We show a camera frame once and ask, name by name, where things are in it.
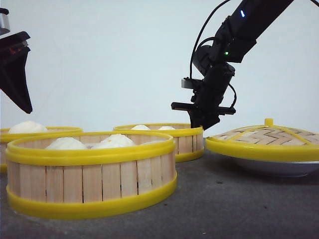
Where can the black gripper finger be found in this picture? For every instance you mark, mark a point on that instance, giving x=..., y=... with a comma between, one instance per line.
x=200, y=119
x=13, y=78

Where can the front bamboo steamer basket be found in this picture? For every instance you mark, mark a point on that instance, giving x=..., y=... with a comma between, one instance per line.
x=89, y=183

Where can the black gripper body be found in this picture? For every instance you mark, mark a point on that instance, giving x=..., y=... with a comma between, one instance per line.
x=209, y=96
x=12, y=43

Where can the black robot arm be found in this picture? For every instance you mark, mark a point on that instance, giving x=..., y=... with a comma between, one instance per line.
x=213, y=56

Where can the right bun in middle basket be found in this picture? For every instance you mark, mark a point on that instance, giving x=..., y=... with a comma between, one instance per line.
x=166, y=127

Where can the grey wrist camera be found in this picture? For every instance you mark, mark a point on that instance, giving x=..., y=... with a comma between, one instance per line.
x=190, y=83

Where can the large bun in left basket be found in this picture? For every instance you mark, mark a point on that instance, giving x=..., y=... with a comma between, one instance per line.
x=28, y=127

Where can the left bun in front basket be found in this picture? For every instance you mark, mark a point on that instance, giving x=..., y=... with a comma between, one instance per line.
x=66, y=143

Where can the right bun in front basket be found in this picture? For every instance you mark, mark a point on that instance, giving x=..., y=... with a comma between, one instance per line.
x=114, y=141

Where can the left bun in middle basket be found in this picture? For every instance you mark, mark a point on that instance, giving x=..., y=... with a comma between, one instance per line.
x=140, y=127

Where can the white plate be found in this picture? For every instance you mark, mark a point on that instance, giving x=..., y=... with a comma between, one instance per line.
x=277, y=168

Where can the woven bamboo steamer lid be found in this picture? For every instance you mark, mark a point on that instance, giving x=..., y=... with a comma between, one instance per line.
x=267, y=142

